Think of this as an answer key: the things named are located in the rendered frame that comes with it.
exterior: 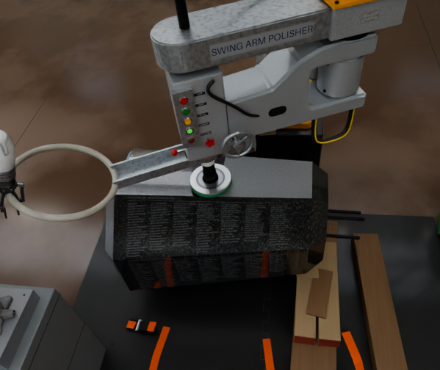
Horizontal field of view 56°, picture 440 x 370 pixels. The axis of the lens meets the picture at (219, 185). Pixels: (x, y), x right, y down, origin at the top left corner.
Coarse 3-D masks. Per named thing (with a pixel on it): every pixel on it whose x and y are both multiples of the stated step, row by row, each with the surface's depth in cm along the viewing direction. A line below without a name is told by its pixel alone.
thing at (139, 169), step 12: (180, 144) 197; (144, 156) 195; (156, 156) 198; (168, 156) 199; (180, 156) 198; (216, 156) 193; (120, 168) 197; (132, 168) 197; (144, 168) 196; (156, 168) 189; (168, 168) 190; (180, 168) 192; (120, 180) 187; (132, 180) 189; (144, 180) 191
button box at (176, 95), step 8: (176, 96) 155; (184, 96) 156; (192, 96) 157; (176, 104) 158; (192, 104) 160; (176, 112) 160; (192, 112) 163; (192, 120) 166; (184, 128) 167; (184, 136) 170; (192, 136) 171; (200, 136) 173; (184, 144) 173; (192, 144) 174; (200, 144) 176
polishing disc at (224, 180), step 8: (200, 168) 217; (216, 168) 216; (224, 168) 215; (192, 176) 213; (200, 176) 213; (224, 176) 211; (192, 184) 210; (200, 184) 209; (208, 184) 209; (216, 184) 208; (224, 184) 208; (200, 192) 206; (208, 192) 205; (216, 192) 205
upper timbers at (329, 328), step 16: (336, 272) 245; (304, 288) 240; (336, 288) 238; (304, 304) 234; (336, 304) 232; (304, 320) 228; (320, 320) 227; (336, 320) 226; (304, 336) 222; (320, 336) 221; (336, 336) 220
